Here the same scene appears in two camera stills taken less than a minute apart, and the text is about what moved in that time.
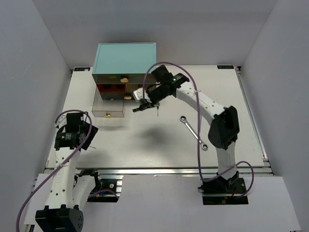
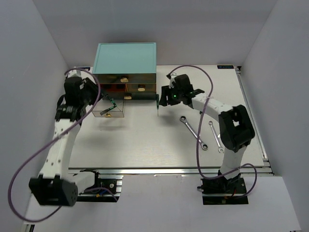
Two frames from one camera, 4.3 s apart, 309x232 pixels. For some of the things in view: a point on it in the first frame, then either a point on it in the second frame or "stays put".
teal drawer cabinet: (118, 69) stays put
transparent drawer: (130, 87) stays put
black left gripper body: (93, 132) → (91, 92)
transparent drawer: (122, 78) stays put
